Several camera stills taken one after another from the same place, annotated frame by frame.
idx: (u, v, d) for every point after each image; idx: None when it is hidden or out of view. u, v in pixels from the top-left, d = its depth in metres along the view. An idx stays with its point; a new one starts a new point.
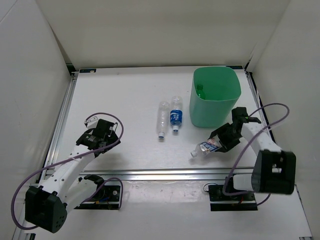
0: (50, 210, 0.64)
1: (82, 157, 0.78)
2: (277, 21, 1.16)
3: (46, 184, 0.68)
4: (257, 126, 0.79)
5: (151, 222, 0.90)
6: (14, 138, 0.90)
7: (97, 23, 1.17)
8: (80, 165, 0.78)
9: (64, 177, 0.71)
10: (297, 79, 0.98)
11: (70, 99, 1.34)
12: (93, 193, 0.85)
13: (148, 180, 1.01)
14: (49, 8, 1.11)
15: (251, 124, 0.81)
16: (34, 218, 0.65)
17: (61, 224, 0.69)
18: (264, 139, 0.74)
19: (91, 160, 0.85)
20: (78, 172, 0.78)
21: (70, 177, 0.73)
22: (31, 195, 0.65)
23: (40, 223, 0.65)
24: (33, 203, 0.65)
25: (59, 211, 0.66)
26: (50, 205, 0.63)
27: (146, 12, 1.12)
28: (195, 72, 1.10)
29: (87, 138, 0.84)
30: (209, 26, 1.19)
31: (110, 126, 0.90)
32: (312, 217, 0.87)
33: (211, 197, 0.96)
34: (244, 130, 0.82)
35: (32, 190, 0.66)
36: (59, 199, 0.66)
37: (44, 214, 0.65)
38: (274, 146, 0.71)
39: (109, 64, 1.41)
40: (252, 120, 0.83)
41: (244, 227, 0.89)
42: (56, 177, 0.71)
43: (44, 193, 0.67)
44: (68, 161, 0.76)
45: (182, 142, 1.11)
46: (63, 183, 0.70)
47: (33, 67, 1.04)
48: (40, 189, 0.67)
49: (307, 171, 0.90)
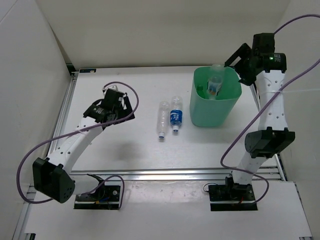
0: (57, 183, 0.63)
1: (88, 131, 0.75)
2: (276, 22, 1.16)
3: (53, 157, 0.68)
4: (275, 85, 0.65)
5: (152, 222, 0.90)
6: (13, 137, 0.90)
7: (97, 23, 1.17)
8: (87, 139, 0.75)
9: (70, 149, 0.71)
10: (296, 79, 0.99)
11: (70, 99, 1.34)
12: (95, 188, 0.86)
13: (148, 180, 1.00)
14: (49, 8, 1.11)
15: (270, 76, 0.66)
16: (42, 189, 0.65)
17: (69, 195, 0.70)
18: (274, 110, 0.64)
19: (98, 133, 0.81)
20: (85, 145, 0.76)
21: (76, 150, 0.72)
22: (37, 167, 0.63)
23: (49, 193, 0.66)
24: (40, 175, 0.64)
25: (66, 183, 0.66)
26: (56, 177, 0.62)
27: (147, 11, 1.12)
28: (195, 71, 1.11)
29: (94, 110, 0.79)
30: (209, 26, 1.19)
31: (119, 97, 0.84)
32: (313, 217, 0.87)
33: (211, 197, 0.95)
34: (260, 81, 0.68)
35: (38, 161, 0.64)
36: (65, 172, 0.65)
37: (52, 186, 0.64)
38: (280, 122, 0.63)
39: (109, 65, 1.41)
40: (275, 68, 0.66)
41: (244, 227, 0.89)
42: (62, 150, 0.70)
43: (50, 166, 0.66)
44: (73, 134, 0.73)
45: (182, 142, 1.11)
46: (69, 156, 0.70)
47: (33, 67, 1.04)
48: (46, 162, 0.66)
49: (308, 170, 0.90)
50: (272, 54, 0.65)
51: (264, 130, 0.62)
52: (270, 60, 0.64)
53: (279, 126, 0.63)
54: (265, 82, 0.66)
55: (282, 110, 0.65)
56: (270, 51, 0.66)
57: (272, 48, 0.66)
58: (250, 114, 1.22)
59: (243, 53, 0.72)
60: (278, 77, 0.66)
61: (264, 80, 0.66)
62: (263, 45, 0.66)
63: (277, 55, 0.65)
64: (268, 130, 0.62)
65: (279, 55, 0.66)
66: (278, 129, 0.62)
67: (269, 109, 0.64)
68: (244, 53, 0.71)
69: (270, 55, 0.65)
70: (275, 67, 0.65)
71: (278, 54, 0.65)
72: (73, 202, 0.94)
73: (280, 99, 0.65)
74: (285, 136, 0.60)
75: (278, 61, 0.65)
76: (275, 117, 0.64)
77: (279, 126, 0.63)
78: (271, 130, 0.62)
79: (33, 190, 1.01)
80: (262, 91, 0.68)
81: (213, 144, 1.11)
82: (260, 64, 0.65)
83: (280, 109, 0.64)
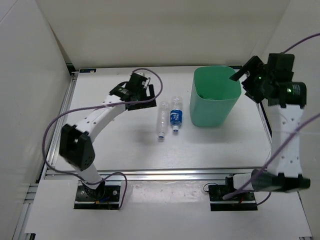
0: (82, 149, 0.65)
1: (114, 107, 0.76)
2: (276, 22, 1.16)
3: (79, 124, 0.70)
4: (292, 123, 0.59)
5: (152, 222, 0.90)
6: (13, 137, 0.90)
7: (98, 23, 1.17)
8: (110, 115, 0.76)
9: (96, 120, 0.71)
10: (297, 79, 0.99)
11: (70, 99, 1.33)
12: (100, 181, 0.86)
13: (148, 180, 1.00)
14: (49, 8, 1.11)
15: (286, 112, 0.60)
16: (66, 154, 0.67)
17: (89, 164, 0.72)
18: (288, 155, 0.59)
19: (120, 113, 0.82)
20: (107, 121, 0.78)
21: (101, 122, 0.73)
22: (65, 132, 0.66)
23: (71, 159, 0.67)
24: (66, 139, 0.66)
25: (88, 151, 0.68)
26: (82, 143, 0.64)
27: (147, 12, 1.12)
28: (195, 71, 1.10)
29: (120, 90, 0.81)
30: (209, 26, 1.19)
31: (143, 82, 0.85)
32: (313, 217, 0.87)
33: (211, 197, 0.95)
34: (274, 114, 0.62)
35: (66, 127, 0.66)
36: (90, 139, 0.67)
37: (75, 152, 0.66)
38: (294, 167, 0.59)
39: (109, 65, 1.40)
40: (292, 101, 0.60)
41: (244, 227, 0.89)
42: (89, 119, 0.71)
43: (77, 132, 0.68)
44: (100, 108, 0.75)
45: (182, 141, 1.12)
46: (95, 126, 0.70)
47: (33, 67, 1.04)
48: (74, 127, 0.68)
49: (308, 170, 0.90)
50: (290, 85, 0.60)
51: (275, 177, 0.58)
52: (287, 93, 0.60)
53: (293, 172, 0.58)
54: (280, 119, 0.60)
55: (297, 153, 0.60)
56: (288, 77, 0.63)
57: (290, 73, 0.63)
58: (250, 114, 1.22)
59: (254, 67, 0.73)
60: (296, 113, 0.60)
61: (279, 117, 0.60)
62: (280, 70, 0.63)
63: (296, 86, 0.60)
64: (280, 177, 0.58)
65: (298, 86, 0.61)
66: (292, 176, 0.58)
67: (282, 153, 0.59)
68: (254, 67, 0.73)
69: (288, 85, 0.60)
70: (292, 100, 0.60)
71: (296, 85, 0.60)
72: (74, 202, 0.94)
73: (295, 141, 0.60)
74: (299, 184, 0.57)
75: (297, 95, 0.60)
76: (289, 162, 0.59)
77: (293, 172, 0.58)
78: (283, 177, 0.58)
79: (33, 190, 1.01)
80: (276, 127, 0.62)
81: (213, 144, 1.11)
82: (275, 94, 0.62)
83: (295, 153, 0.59)
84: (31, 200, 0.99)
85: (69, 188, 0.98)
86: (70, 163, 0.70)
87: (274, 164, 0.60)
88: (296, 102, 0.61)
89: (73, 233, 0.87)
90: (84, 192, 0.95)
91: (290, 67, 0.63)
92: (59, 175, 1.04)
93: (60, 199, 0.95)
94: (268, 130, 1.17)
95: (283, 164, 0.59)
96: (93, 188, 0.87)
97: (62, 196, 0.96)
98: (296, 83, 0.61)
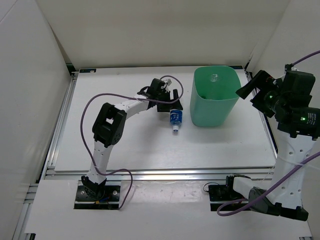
0: (116, 125, 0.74)
1: (142, 102, 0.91)
2: (277, 22, 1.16)
3: (117, 105, 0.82)
4: (298, 154, 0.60)
5: (152, 222, 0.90)
6: (14, 137, 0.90)
7: (97, 23, 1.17)
8: (138, 106, 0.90)
9: (130, 106, 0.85)
10: None
11: (70, 99, 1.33)
12: (103, 180, 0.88)
13: (148, 180, 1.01)
14: (49, 7, 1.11)
15: (295, 143, 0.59)
16: (99, 127, 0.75)
17: (116, 141, 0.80)
18: (290, 186, 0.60)
19: (143, 109, 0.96)
20: (135, 111, 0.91)
21: (132, 109, 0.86)
22: (107, 107, 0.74)
23: (104, 132, 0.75)
24: (105, 115, 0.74)
25: (120, 128, 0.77)
26: (118, 120, 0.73)
27: (147, 11, 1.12)
28: (197, 71, 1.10)
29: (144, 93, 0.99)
30: (210, 26, 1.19)
31: (161, 86, 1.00)
32: (314, 217, 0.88)
33: (211, 197, 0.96)
34: (282, 141, 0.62)
35: (108, 104, 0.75)
36: (124, 118, 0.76)
37: (110, 127, 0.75)
38: (293, 199, 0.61)
39: (109, 64, 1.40)
40: (305, 129, 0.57)
41: (244, 227, 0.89)
42: (124, 104, 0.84)
43: (115, 110, 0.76)
44: (132, 99, 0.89)
45: (182, 142, 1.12)
46: (128, 110, 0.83)
47: (33, 67, 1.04)
48: (113, 105, 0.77)
49: (308, 170, 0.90)
50: (305, 112, 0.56)
51: (272, 205, 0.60)
52: (300, 122, 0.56)
53: (292, 203, 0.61)
54: (287, 149, 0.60)
55: (299, 186, 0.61)
56: (304, 99, 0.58)
57: (308, 97, 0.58)
58: (251, 114, 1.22)
59: (262, 82, 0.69)
60: (306, 145, 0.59)
61: (287, 146, 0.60)
62: (296, 93, 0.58)
63: (312, 114, 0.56)
64: (276, 207, 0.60)
65: (314, 114, 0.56)
66: (289, 207, 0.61)
67: (284, 184, 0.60)
68: (262, 82, 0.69)
69: (303, 113, 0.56)
70: (304, 129, 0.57)
71: (312, 113, 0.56)
72: (74, 202, 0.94)
73: (301, 172, 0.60)
74: (296, 215, 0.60)
75: (311, 124, 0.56)
76: (289, 194, 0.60)
77: (291, 204, 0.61)
78: (280, 207, 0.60)
79: (33, 190, 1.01)
80: (282, 155, 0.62)
81: (213, 144, 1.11)
82: (287, 120, 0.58)
83: (297, 185, 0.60)
84: (31, 200, 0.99)
85: (69, 188, 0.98)
86: (99, 136, 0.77)
87: (274, 192, 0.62)
88: (308, 131, 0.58)
89: (73, 234, 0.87)
90: (84, 192, 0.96)
91: (308, 90, 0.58)
92: (59, 175, 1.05)
93: (60, 199, 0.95)
94: (268, 130, 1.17)
95: (283, 195, 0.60)
96: (95, 181, 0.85)
97: (62, 196, 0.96)
98: (313, 110, 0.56)
